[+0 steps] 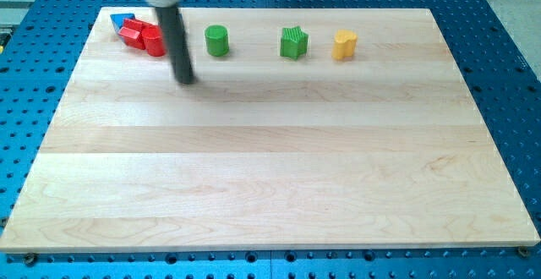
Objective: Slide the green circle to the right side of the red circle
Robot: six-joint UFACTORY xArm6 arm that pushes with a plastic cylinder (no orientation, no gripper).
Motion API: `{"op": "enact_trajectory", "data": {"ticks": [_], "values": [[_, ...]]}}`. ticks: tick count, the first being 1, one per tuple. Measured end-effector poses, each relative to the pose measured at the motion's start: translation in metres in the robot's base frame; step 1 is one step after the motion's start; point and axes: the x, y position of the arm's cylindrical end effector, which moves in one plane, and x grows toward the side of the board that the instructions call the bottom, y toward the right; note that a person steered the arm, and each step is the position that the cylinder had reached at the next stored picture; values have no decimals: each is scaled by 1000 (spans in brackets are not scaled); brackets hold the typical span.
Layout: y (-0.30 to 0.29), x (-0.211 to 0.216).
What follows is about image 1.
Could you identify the board clamp screw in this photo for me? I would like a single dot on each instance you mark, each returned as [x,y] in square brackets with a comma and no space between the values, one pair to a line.
[523,252]
[30,259]

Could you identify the green cylinder block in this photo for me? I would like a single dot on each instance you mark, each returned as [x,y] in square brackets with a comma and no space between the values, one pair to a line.
[216,39]

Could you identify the right board clamp screw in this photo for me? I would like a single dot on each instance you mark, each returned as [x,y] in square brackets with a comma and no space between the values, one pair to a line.
[523,252]

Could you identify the yellow heart block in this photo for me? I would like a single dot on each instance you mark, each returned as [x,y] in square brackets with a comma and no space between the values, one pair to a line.
[344,46]

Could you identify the green star block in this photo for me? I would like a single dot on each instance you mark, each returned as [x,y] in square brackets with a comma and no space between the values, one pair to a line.
[293,43]

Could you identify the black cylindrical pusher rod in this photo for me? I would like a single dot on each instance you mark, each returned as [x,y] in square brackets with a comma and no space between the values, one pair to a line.
[174,37]

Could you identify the blue perforated metal table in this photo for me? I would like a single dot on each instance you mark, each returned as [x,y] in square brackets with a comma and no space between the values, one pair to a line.
[504,81]

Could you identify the red angular block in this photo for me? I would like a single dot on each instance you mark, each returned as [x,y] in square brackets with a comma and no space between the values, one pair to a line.
[131,32]

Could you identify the blue block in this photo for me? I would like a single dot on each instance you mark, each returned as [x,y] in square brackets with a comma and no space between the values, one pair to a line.
[118,19]

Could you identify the wooden board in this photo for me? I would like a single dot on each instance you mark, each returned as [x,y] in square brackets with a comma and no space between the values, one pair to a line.
[383,149]

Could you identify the red cylinder block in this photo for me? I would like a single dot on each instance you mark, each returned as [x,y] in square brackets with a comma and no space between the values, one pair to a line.
[153,40]

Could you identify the left board clamp screw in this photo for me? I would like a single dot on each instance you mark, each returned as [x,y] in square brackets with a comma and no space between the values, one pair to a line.
[30,259]

